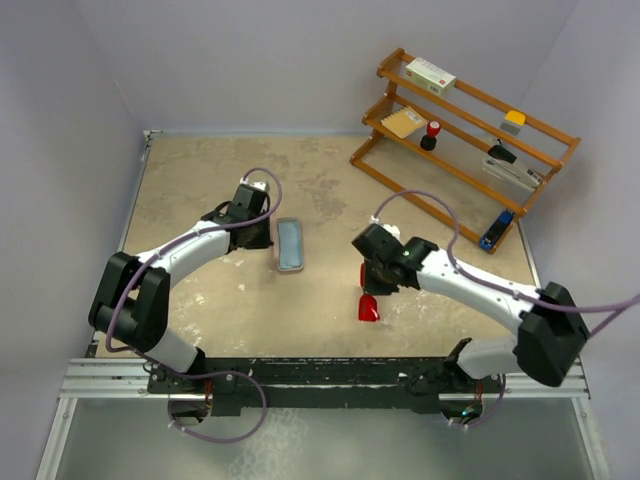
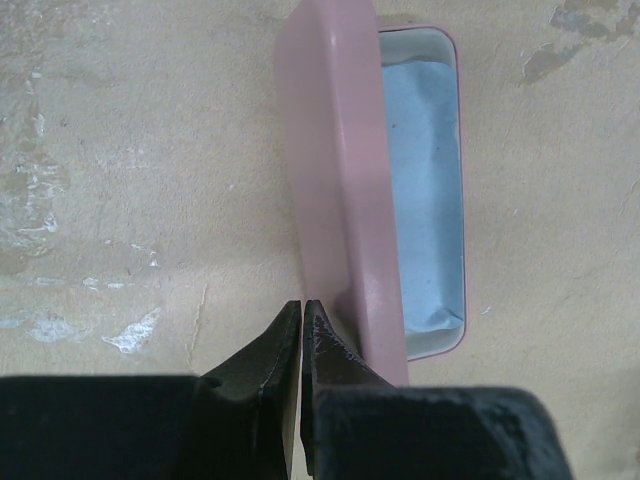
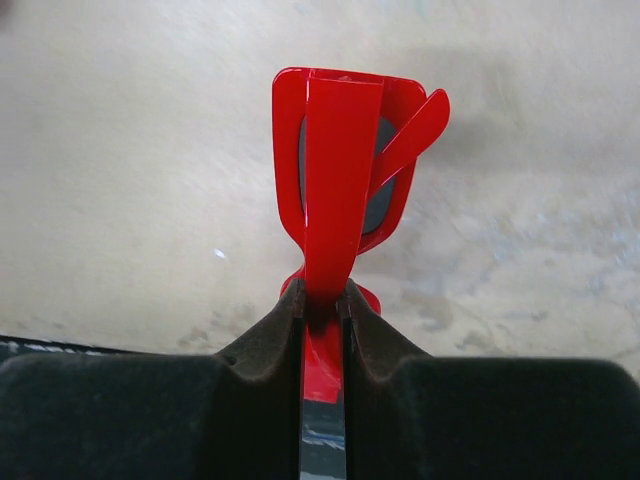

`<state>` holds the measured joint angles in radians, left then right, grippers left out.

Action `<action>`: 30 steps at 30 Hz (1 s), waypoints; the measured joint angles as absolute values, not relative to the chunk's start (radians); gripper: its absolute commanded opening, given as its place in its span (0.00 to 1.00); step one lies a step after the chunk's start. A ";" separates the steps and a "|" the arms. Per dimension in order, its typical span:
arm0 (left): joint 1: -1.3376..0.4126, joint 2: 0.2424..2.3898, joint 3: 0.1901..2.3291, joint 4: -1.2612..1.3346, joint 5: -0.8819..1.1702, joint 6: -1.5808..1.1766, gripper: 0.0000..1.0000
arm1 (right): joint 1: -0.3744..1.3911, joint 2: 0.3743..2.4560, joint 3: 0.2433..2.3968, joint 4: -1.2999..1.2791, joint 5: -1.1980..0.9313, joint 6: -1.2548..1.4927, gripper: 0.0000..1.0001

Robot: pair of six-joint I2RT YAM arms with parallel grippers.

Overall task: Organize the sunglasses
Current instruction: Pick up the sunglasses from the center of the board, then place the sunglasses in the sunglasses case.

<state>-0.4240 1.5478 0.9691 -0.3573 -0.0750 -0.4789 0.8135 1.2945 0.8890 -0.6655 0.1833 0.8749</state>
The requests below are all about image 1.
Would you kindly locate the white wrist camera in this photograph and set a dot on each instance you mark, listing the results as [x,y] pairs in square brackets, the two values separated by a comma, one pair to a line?
[390,228]
[258,185]

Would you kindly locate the white green box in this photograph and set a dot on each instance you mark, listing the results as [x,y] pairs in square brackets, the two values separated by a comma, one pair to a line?
[430,77]

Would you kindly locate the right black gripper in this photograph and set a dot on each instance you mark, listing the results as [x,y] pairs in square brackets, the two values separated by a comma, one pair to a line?
[375,288]

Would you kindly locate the pink glasses case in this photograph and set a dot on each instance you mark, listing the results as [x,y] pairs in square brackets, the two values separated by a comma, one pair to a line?
[290,245]

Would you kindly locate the aluminium frame rail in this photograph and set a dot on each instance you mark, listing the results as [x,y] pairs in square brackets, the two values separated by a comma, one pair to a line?
[545,383]

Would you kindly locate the blue stapler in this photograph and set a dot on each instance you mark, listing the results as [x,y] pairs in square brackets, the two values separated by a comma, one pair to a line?
[497,229]

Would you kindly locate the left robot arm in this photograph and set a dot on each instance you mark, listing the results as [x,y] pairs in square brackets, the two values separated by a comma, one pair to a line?
[132,300]

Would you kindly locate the brown envelope packet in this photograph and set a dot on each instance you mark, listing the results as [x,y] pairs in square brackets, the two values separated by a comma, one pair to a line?
[403,122]

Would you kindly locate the black stapler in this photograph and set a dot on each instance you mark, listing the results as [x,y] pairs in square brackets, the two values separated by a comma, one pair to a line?
[500,153]

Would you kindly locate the red sunglasses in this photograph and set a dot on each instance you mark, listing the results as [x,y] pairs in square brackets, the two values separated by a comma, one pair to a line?
[367,304]

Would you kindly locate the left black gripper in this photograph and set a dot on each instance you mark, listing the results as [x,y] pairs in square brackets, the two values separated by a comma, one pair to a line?
[263,242]

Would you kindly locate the yellow grey sponge block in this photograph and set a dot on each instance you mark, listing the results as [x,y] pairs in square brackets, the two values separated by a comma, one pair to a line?
[513,122]

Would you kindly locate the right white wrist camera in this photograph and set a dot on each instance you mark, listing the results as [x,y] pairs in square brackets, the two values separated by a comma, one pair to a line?
[390,228]

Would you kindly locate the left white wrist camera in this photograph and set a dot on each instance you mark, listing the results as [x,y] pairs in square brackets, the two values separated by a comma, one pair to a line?
[258,185]

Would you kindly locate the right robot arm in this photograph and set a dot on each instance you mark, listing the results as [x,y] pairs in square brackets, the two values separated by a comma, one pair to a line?
[545,336]

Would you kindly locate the red black stamp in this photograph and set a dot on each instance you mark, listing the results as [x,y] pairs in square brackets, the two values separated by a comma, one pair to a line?
[429,140]

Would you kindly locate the wooden three-tier shelf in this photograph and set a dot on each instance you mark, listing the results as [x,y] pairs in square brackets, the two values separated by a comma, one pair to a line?
[449,183]

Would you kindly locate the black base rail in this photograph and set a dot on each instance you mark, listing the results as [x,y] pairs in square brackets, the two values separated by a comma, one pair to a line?
[425,385]

